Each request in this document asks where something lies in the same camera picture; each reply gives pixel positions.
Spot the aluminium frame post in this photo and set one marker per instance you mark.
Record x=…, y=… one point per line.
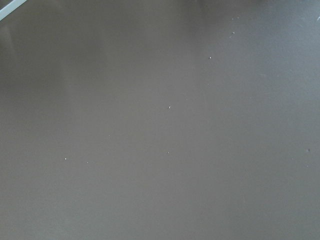
x=8, y=6

